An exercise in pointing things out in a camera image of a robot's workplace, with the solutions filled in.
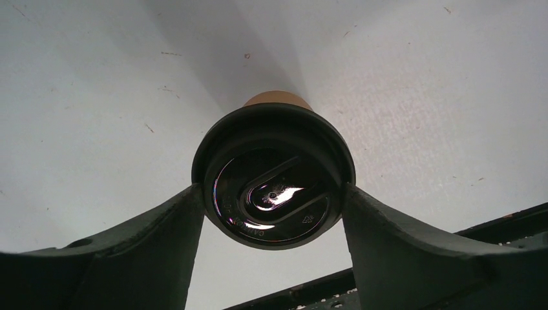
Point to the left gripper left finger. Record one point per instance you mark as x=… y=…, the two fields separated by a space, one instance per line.
x=143 y=263

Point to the black plastic cup lid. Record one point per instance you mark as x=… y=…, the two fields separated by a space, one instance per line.
x=273 y=175

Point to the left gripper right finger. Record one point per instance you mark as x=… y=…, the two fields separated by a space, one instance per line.
x=428 y=265

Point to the brown paper coffee cup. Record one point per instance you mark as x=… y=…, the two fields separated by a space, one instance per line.
x=278 y=96

